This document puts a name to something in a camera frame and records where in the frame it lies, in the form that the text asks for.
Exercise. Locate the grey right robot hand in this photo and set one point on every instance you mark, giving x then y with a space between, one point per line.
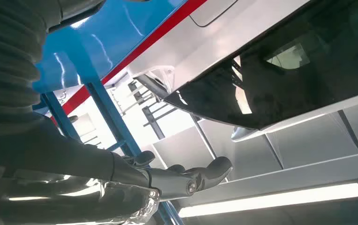
57 174

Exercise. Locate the blue metal shelf rack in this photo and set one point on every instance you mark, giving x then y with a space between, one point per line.
110 37

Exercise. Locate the ceiling strip light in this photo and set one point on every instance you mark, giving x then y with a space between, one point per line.
259 200

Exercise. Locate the white car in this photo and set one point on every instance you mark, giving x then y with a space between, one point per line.
228 40

